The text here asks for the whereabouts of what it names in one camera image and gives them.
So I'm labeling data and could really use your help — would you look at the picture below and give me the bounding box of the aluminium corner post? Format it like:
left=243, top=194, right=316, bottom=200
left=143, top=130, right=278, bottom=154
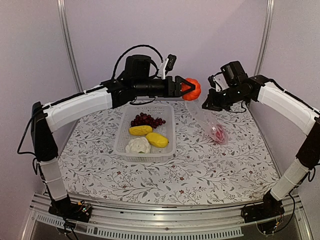
left=56, top=0, right=84, bottom=92
left=254, top=0, right=275, bottom=75

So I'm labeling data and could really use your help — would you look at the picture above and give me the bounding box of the left aluminium corner post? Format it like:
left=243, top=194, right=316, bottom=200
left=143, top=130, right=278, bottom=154
left=56, top=0, right=84, bottom=92

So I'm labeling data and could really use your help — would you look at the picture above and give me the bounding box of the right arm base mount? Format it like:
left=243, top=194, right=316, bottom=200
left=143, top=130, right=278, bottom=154
left=240, top=190, right=285, bottom=235

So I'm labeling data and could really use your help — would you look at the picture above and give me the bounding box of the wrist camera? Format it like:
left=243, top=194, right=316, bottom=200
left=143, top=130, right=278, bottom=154
left=122, top=54, right=177, bottom=81
left=208, top=60, right=248, bottom=90

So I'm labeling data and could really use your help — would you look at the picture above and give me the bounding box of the white toy cauliflower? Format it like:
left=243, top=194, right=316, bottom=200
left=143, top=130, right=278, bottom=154
left=125, top=136, right=151, bottom=154

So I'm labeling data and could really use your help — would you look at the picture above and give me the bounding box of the aluminium front rail frame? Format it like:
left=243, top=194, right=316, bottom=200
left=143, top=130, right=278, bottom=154
left=21, top=193, right=315, bottom=240

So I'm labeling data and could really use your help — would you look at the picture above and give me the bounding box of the clear zip top bag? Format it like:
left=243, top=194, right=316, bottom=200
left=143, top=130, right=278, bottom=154
left=185, top=99, right=222, bottom=142

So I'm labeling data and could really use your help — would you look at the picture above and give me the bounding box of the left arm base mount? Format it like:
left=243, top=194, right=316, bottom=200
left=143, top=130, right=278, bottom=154
left=48, top=195, right=93, bottom=223

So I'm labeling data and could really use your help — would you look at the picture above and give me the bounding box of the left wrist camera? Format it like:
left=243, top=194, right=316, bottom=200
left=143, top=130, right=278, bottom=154
left=122, top=54, right=177, bottom=81

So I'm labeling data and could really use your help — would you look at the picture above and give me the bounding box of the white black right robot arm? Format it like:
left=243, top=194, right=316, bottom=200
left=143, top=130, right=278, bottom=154
left=202, top=75, right=320, bottom=218

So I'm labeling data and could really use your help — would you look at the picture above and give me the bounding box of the white perforated plastic basket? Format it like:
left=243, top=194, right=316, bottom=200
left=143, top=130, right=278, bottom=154
left=113, top=104, right=176, bottom=163

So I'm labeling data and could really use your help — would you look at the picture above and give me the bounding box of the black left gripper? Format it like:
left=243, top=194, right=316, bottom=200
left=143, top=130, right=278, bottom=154
left=134, top=75, right=195, bottom=98

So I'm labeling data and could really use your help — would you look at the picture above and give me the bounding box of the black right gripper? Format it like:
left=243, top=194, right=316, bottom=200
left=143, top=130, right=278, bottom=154
left=201, top=83, right=248, bottom=112

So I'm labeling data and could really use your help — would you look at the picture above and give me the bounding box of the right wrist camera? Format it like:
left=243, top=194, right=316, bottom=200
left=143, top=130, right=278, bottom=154
left=208, top=60, right=248, bottom=90

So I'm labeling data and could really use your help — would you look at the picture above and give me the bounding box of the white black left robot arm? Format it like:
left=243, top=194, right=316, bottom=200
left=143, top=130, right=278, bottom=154
left=25, top=54, right=197, bottom=217

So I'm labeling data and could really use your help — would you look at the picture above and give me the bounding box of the red toy bell pepper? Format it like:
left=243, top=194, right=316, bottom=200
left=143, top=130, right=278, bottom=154
left=210, top=124, right=228, bottom=145

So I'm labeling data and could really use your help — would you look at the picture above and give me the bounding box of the dark red grape bunch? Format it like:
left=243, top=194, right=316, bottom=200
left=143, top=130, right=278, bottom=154
left=130, top=112, right=166, bottom=129

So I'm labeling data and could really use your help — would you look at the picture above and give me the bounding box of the floral patterned table mat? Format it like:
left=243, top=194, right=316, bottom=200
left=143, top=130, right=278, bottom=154
left=59, top=101, right=279, bottom=205

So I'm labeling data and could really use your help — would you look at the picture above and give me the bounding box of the right aluminium corner post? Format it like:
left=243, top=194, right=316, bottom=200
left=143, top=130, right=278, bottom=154
left=254, top=0, right=275, bottom=75

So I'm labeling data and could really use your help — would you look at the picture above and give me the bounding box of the orange toy pumpkin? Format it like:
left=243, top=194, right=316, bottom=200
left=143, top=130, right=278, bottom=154
left=182, top=78, right=202, bottom=101

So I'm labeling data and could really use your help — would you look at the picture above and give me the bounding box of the yellow toy mango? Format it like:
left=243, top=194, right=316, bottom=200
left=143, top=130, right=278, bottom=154
left=145, top=132, right=169, bottom=148

